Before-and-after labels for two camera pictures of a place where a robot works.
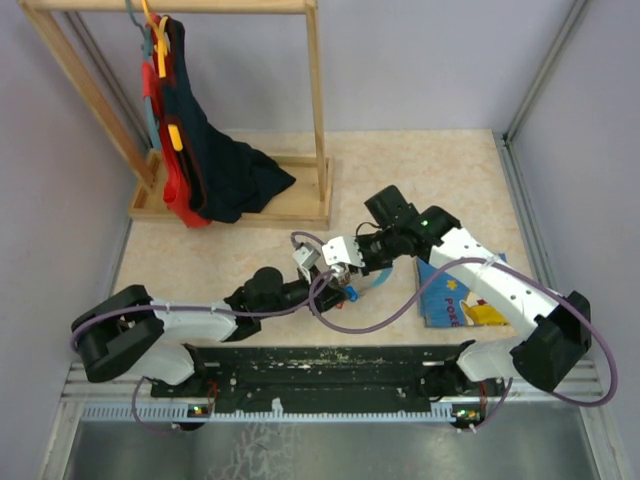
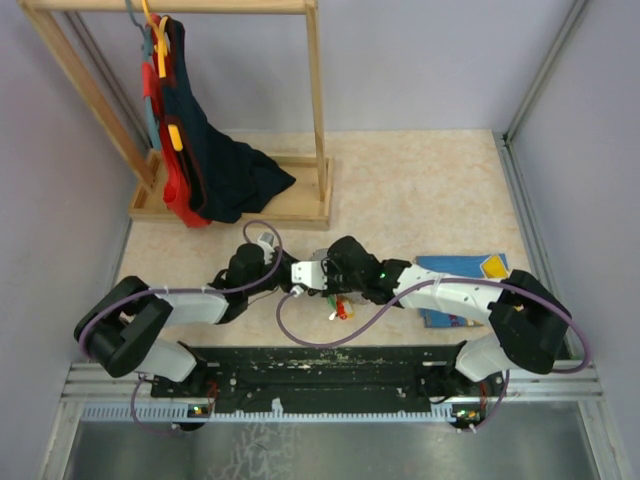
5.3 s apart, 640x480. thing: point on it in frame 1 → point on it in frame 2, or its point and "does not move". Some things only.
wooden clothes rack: x=306 y=204 does not move
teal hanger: x=147 y=45 does not move
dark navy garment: x=228 y=175 does not move
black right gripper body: x=379 y=250 → x=338 y=283
